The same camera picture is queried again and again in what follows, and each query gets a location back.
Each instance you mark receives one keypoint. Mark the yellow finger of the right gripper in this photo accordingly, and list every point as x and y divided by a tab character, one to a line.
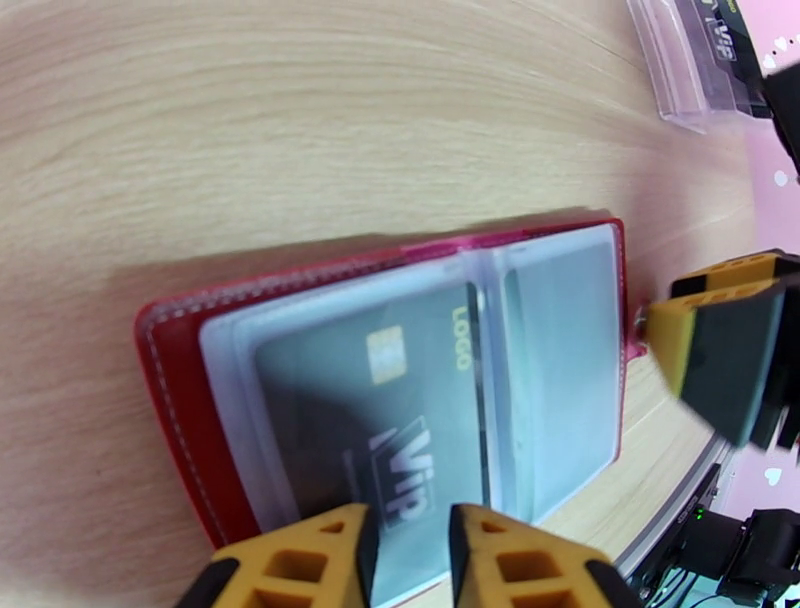
731	272
731	362

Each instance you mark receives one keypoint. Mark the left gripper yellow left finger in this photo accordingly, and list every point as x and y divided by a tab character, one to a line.
337	562

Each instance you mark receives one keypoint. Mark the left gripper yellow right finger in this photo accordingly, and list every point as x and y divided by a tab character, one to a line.
481	562

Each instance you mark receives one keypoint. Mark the black VIP credit card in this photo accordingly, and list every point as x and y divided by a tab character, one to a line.
350	406
725	50

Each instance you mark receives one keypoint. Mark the red leather card holder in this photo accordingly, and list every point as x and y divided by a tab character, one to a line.
181	400

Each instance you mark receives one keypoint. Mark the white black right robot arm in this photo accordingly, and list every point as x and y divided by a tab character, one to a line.
769	544

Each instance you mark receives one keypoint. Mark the clear plastic card box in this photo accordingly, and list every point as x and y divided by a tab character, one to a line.
675	75

